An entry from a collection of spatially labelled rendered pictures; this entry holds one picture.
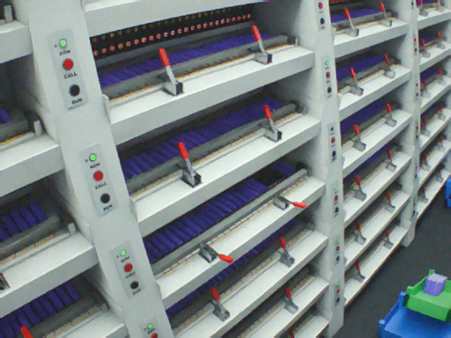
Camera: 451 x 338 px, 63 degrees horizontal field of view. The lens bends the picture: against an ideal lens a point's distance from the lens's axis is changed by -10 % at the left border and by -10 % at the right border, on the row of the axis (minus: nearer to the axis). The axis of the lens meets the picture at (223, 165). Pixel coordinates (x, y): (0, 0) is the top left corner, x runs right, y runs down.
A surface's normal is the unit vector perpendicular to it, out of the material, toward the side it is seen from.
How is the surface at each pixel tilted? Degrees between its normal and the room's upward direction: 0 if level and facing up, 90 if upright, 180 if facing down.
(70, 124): 90
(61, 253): 17
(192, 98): 107
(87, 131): 90
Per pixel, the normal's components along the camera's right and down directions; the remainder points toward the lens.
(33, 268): 0.04, -0.81
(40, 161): 0.70, 0.44
